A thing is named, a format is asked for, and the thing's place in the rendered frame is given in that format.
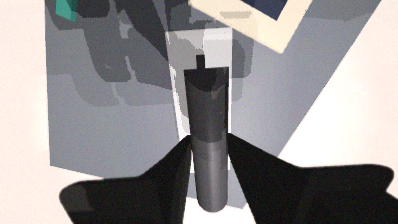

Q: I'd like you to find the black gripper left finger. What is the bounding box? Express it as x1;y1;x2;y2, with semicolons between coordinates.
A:
59;135;192;224

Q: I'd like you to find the cream square tile with dark blue centre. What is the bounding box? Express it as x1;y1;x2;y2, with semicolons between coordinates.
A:
188;0;312;53

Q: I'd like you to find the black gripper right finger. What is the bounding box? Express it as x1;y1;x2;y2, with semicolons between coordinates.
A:
228;133;395;224

